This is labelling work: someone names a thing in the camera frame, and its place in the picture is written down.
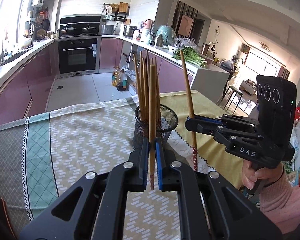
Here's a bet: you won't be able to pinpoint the black stool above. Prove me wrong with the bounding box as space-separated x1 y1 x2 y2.
222 85 242 109

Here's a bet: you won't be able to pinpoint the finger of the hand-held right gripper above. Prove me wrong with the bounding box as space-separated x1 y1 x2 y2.
193 114 262 131
185 117 265 159

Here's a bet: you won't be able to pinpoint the patterned green beige tablecloth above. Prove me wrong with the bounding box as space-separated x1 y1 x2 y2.
0 97 240 240

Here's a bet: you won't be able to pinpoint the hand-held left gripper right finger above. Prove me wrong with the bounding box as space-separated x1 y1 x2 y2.
155 137 283 240

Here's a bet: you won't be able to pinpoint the silver countertop appliance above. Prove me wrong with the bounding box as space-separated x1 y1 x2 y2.
101 24 115 35

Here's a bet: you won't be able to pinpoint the black wall rack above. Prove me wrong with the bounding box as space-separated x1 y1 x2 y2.
103 2 130 22

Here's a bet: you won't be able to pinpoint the wooden chopstick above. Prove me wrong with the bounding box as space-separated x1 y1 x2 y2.
179 49 198 172
149 64 157 190

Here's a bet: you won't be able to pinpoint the pink base cabinets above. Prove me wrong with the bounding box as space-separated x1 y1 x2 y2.
0 39 59 128
100 37 198 90

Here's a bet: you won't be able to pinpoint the black stove hood unit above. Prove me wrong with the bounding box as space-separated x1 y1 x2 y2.
59 15 102 38

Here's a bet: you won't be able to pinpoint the person's right hand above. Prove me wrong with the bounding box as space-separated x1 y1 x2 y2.
241 159 284 190

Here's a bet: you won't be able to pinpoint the clear plastic bag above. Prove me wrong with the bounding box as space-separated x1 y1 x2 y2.
175 37 197 49

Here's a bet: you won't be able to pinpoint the bunch of wooden chopsticks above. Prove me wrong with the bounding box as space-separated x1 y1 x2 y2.
132 51 162 135

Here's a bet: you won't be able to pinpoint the framed wall art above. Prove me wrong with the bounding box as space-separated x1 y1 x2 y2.
178 14 193 37

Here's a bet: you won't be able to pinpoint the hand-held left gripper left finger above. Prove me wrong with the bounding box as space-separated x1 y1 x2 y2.
19 140 150 240

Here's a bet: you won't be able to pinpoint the black cooking pot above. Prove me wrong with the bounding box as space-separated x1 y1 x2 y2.
82 25 98 35
61 26 77 36

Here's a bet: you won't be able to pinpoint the dark plastic bag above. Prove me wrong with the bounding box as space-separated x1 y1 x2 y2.
221 59 237 69

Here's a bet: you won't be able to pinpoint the steel stock pot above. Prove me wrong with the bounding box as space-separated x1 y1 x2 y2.
123 24 138 37

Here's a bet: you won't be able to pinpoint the black built-in oven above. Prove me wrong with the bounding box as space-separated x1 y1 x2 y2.
58 37 100 75

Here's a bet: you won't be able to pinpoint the black mesh utensil holder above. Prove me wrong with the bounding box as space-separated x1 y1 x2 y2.
132 104 178 153

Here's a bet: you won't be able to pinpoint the bunch of green vegetables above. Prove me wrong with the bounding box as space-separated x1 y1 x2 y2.
172 49 207 67

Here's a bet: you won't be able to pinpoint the kitchen window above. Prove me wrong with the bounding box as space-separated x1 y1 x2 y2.
0 0 37 55

